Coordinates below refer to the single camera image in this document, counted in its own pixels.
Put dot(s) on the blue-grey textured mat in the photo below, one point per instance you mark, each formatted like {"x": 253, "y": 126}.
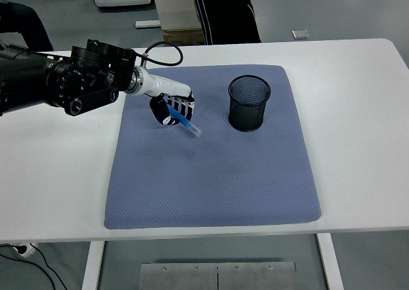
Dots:
{"x": 207, "y": 181}

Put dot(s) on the person in white-striped dark trousers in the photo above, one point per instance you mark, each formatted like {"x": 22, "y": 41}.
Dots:
{"x": 227, "y": 15}

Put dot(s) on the brown cardboard box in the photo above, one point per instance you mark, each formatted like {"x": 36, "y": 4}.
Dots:
{"x": 182, "y": 37}

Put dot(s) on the white cabinet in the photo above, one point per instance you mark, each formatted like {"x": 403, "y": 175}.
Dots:
{"x": 175, "y": 5}

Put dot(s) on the blue marker with clear cap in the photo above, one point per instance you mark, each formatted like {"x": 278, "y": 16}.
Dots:
{"x": 191, "y": 128}

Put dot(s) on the black mesh pen holder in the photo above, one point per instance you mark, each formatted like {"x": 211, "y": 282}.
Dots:
{"x": 247, "y": 117}

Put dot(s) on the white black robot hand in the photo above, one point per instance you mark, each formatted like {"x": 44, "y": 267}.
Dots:
{"x": 163, "y": 85}

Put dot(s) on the white table leg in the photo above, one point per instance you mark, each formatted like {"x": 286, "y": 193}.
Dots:
{"x": 330, "y": 264}
{"x": 92, "y": 267}

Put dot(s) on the silver floor socket plate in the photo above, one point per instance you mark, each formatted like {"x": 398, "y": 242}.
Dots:
{"x": 300, "y": 34}

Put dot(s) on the white power strip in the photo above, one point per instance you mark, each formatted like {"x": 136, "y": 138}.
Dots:
{"x": 27, "y": 250}

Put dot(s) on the grey metal plate with screws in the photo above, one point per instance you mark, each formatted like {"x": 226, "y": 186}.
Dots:
{"x": 191, "y": 277}

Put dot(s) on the flat white board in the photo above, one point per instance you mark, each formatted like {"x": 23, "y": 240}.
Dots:
{"x": 147, "y": 24}

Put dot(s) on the person in plain dark trousers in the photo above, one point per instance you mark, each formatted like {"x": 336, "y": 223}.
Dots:
{"x": 28, "y": 25}

